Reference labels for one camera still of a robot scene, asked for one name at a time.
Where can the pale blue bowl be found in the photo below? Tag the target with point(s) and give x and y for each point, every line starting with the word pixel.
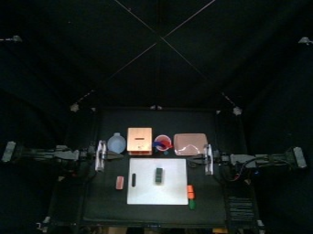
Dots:
pixel 116 143

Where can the grey frame clamp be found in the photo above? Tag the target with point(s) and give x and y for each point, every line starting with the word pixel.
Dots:
pixel 305 40
pixel 16 38

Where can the red and white block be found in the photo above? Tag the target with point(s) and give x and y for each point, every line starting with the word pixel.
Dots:
pixel 119 182

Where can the toy sushi roll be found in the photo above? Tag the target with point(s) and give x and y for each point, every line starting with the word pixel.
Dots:
pixel 159 176

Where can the white text label sticker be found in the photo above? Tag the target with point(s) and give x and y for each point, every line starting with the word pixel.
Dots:
pixel 240 208

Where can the green toy carrot top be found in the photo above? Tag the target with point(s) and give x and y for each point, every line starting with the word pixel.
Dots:
pixel 191 204

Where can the red plastic cup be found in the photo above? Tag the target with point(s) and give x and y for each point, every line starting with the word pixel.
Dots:
pixel 167 147

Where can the pink square plate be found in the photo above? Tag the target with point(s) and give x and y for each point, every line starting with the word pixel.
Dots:
pixel 189 141

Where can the orange toy carrot piece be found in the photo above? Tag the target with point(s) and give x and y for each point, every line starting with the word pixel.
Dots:
pixel 190 192

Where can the blue toy utensil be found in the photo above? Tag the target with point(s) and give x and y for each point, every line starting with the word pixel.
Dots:
pixel 158 147

